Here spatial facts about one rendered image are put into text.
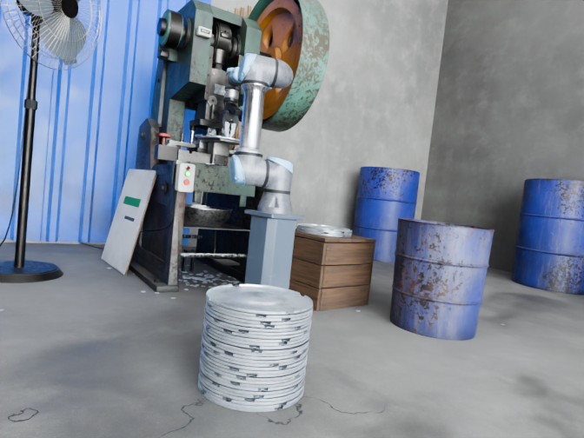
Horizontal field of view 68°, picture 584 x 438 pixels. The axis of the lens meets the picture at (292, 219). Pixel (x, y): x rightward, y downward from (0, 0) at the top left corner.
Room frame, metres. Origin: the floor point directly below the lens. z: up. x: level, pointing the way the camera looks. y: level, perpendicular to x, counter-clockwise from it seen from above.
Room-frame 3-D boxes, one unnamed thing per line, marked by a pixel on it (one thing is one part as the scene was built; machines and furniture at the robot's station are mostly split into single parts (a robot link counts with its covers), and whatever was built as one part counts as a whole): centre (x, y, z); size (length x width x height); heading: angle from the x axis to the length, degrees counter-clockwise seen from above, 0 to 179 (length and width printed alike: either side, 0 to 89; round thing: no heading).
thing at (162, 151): (2.11, 0.65, 0.62); 0.10 x 0.06 x 0.20; 124
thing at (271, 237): (1.85, 0.08, 0.23); 0.19 x 0.19 x 0.45; 44
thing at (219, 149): (2.33, 0.42, 0.72); 0.25 x 0.14 x 0.14; 34
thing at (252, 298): (1.16, 0.06, 0.25); 0.29 x 0.29 x 0.01
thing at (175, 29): (2.35, 0.73, 1.31); 0.22 x 0.12 x 0.22; 34
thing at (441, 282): (1.97, -0.70, 0.24); 0.42 x 0.42 x 0.48
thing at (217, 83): (2.44, 0.49, 1.04); 0.17 x 0.15 x 0.30; 34
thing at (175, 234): (2.44, 0.82, 0.45); 0.92 x 0.12 x 0.90; 34
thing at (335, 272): (2.28, -0.18, 0.18); 0.40 x 0.38 x 0.35; 41
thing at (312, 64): (2.75, 0.30, 1.33); 1.03 x 0.28 x 0.82; 34
